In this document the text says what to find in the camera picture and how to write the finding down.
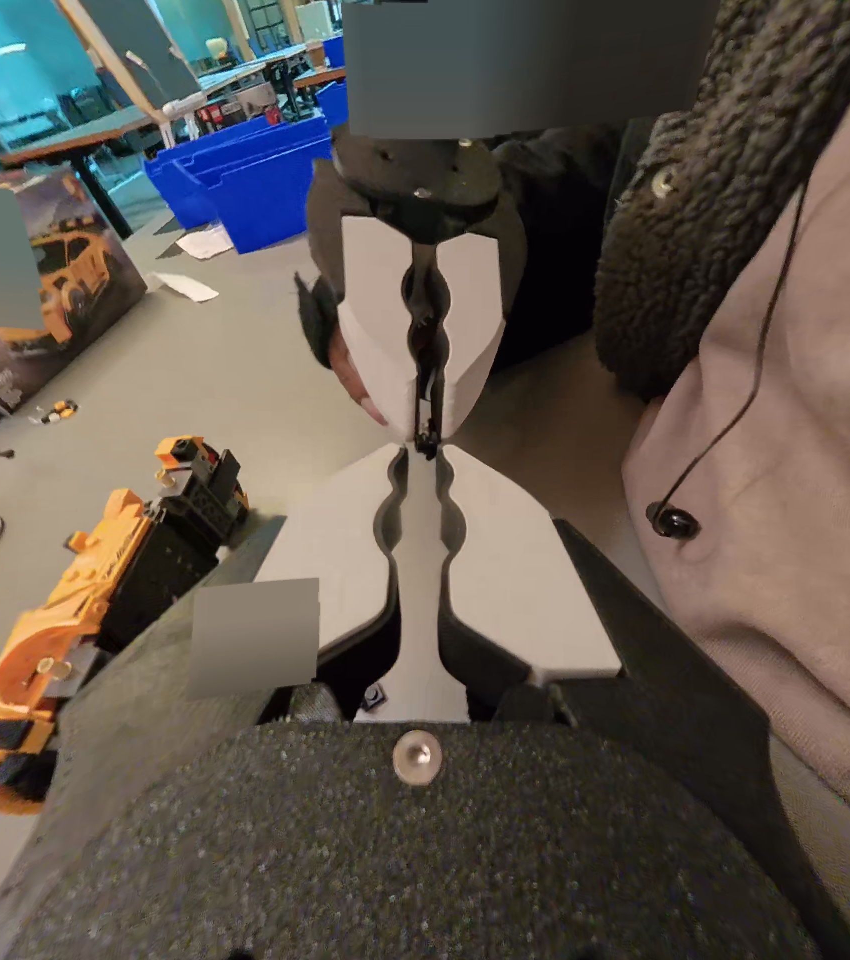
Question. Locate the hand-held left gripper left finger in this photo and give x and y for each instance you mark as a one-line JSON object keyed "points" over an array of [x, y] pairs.
{"points": [[335, 540]]}

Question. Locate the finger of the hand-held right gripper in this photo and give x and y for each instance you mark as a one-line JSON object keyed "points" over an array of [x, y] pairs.
{"points": [[473, 322], [376, 315]]}

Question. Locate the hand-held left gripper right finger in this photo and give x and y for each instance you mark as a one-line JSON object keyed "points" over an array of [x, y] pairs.
{"points": [[515, 585]]}

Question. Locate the small black grey lego piece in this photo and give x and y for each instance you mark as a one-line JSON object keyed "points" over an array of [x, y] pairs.
{"points": [[425, 441]]}

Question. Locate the orange black lego car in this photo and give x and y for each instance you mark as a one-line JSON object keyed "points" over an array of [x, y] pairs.
{"points": [[110, 540]]}

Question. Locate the printed cardboard lego box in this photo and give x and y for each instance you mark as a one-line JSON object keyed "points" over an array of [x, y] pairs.
{"points": [[80, 300]]}

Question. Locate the cluster of small lego pieces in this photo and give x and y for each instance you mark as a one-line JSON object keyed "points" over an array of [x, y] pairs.
{"points": [[57, 411]]}

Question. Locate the person's right hand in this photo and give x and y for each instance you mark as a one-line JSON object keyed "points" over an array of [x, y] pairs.
{"points": [[350, 375]]}

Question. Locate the blue plastic storage bin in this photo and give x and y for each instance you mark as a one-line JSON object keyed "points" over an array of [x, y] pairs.
{"points": [[207, 187], [162, 180], [335, 105], [275, 202]]}

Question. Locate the white paper sheet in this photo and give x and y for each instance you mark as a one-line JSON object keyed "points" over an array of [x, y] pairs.
{"points": [[206, 241]]}

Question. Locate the white paper sheets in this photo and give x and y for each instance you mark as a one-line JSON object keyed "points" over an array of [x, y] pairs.
{"points": [[185, 286]]}

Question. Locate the beige sweatshirt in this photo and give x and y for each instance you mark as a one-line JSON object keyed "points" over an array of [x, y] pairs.
{"points": [[792, 487]]}

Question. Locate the grey panel board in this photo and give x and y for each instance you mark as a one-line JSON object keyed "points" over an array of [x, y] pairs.
{"points": [[147, 45]]}

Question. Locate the wooden-edged table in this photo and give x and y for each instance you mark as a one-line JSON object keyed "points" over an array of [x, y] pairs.
{"points": [[72, 133]]}

